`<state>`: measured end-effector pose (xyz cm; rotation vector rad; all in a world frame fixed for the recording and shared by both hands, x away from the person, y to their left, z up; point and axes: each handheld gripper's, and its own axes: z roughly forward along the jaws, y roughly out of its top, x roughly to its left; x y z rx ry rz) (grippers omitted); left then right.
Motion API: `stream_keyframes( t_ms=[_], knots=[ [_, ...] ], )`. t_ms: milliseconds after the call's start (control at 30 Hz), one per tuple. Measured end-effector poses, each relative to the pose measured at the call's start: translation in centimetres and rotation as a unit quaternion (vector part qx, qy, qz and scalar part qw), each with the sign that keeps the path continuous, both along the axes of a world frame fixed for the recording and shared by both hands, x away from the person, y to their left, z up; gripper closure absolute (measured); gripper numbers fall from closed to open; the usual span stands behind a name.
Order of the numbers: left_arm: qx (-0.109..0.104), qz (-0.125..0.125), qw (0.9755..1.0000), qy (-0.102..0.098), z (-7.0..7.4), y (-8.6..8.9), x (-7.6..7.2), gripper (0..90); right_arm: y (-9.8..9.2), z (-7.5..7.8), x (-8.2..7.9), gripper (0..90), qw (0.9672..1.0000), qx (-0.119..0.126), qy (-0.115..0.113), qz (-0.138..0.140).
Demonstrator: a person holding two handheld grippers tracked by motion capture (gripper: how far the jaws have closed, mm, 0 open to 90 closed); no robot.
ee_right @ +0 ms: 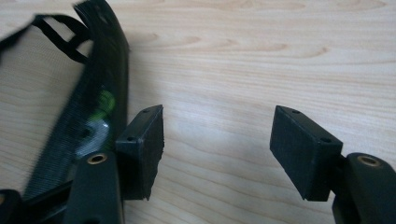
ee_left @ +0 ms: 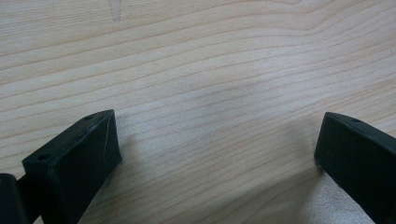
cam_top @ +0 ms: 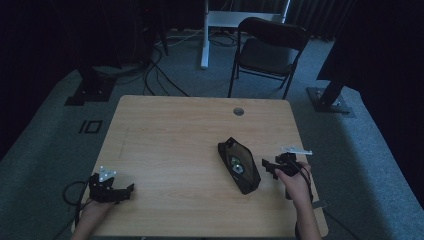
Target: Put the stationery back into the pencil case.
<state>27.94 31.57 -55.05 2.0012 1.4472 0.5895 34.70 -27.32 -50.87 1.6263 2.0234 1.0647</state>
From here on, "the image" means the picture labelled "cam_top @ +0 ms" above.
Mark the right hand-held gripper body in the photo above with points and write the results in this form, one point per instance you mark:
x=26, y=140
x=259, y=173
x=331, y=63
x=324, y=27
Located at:
x=287, y=163

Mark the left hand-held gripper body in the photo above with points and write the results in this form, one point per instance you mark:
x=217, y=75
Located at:
x=101, y=190

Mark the person's left hand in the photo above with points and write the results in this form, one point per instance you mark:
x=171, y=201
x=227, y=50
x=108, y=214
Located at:
x=95, y=209

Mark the person's right hand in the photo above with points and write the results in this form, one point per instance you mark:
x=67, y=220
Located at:
x=295, y=186

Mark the black folding chair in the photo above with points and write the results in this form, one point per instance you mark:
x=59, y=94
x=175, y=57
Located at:
x=266, y=56

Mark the dark curtain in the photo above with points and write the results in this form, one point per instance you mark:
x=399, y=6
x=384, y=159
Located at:
x=316, y=16

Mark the dark equipment tower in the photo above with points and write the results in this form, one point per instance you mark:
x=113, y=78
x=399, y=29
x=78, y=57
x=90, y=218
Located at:
x=148, y=30

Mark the black stand with base plate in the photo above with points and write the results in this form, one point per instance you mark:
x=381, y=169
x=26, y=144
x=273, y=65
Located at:
x=91, y=88
x=328, y=100

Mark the white metal desk frame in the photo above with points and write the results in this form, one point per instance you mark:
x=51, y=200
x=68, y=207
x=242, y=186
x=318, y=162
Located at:
x=208, y=30

